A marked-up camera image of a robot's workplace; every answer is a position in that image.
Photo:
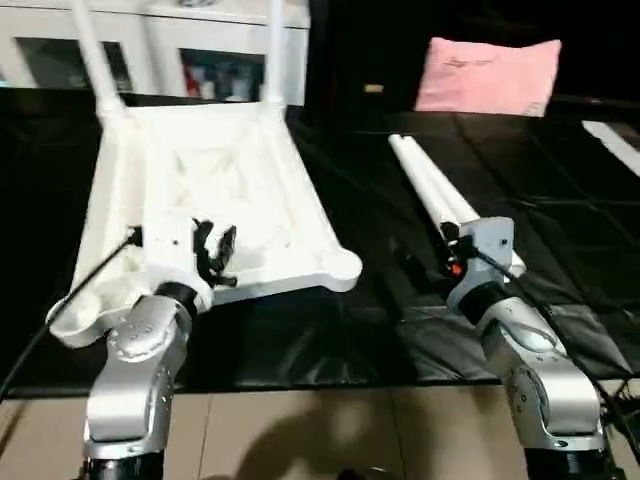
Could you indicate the white glass-door cabinet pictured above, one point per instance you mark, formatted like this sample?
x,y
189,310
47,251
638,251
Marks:
x,y
150,35

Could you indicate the pink pillow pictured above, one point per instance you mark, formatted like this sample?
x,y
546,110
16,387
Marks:
x,y
490,75

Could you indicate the dark patterned ornament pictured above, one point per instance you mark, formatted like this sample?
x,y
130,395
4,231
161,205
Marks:
x,y
197,2

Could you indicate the white plastic table leg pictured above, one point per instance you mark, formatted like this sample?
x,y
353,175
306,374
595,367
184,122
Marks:
x,y
425,180
273,60
450,190
95,60

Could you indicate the red bottle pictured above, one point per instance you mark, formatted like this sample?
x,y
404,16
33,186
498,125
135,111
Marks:
x,y
193,78

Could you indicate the white plastic table top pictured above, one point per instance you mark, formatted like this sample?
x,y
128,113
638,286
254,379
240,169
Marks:
x,y
240,180

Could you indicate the black work mat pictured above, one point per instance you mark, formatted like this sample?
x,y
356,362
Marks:
x,y
560,200

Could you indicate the black cabinet with gold label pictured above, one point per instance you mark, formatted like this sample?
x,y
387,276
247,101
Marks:
x,y
350,50

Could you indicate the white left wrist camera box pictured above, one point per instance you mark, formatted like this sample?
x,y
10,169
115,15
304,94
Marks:
x,y
170,270

